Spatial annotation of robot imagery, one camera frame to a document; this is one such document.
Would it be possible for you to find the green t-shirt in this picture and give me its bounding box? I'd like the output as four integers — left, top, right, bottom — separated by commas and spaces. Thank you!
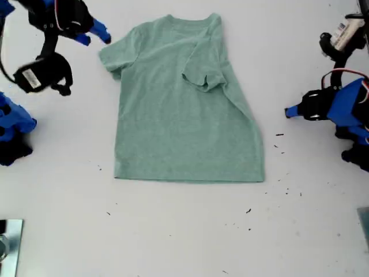
98, 13, 265, 183

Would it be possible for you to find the large steel plate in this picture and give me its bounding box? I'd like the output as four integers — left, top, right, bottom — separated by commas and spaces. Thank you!
0, 219, 24, 277

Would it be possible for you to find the red white arm wire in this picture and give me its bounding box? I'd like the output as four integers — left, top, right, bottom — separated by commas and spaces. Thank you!
52, 0, 63, 31
321, 68, 369, 104

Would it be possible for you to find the black camera stalk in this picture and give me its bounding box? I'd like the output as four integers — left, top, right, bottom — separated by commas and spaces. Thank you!
39, 31, 73, 98
319, 13, 369, 89

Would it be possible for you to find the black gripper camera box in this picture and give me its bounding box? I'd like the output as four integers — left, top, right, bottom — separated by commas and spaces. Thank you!
13, 59, 52, 94

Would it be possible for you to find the silver gripper camera box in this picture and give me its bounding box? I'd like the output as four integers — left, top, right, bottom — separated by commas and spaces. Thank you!
331, 19, 364, 51

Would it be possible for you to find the black camera cable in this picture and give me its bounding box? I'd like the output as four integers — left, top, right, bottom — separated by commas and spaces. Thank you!
0, 37, 16, 84

